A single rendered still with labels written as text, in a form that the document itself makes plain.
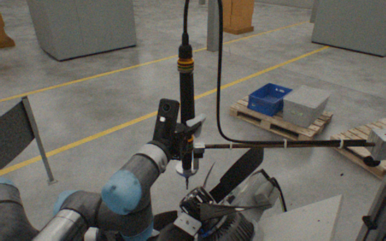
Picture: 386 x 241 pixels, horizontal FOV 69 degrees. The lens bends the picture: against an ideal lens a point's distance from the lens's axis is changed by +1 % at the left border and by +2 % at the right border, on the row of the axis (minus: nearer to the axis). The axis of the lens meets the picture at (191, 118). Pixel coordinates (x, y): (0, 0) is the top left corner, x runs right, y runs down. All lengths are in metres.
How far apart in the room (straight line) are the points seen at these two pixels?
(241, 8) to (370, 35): 3.39
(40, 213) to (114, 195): 2.49
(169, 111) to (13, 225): 0.48
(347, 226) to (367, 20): 5.73
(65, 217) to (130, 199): 0.16
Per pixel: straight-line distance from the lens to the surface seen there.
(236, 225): 1.11
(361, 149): 3.71
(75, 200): 0.69
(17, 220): 0.87
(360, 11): 7.91
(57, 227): 0.63
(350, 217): 3.03
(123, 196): 0.55
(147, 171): 0.59
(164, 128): 0.66
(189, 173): 0.88
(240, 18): 8.85
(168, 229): 1.08
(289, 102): 3.73
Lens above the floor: 2.04
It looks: 30 degrees down
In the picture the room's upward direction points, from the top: straight up
